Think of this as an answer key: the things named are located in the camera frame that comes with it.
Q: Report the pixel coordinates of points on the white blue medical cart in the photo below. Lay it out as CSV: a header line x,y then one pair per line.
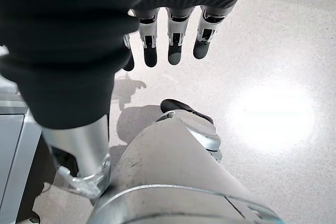
x,y
13,140

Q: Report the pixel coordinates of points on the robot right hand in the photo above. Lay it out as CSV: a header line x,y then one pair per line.
x,y
65,51

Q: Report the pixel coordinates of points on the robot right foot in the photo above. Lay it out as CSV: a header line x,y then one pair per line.
x,y
174,105

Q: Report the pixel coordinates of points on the robot right leg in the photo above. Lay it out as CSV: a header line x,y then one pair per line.
x,y
168,169

